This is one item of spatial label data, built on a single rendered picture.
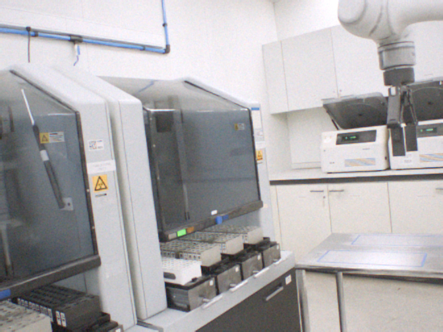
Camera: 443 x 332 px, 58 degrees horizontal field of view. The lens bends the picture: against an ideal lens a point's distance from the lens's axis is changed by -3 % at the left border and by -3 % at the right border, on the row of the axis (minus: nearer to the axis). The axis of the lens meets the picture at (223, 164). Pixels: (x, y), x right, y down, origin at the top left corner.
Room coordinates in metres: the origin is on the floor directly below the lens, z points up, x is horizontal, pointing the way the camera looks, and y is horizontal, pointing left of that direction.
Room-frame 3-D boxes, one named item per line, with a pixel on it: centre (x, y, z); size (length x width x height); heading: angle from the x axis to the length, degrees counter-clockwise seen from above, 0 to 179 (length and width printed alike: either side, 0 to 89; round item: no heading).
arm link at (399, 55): (1.02, -0.46, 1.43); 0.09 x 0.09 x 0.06
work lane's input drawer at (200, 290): (1.54, 0.37, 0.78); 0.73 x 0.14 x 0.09; 52
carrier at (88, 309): (1.08, 0.43, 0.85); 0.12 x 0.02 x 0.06; 142
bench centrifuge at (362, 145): (3.59, -1.23, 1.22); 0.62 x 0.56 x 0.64; 140
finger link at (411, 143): (1.07, -0.50, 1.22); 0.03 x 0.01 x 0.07; 52
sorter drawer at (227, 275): (1.66, 0.28, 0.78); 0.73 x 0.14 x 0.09; 52
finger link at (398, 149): (0.97, -0.42, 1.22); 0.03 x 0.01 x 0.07; 52
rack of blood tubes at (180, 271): (1.46, 0.27, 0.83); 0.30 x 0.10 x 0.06; 52
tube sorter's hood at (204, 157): (1.73, 0.23, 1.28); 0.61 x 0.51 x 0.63; 142
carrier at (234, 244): (1.64, 0.00, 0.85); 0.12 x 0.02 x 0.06; 141
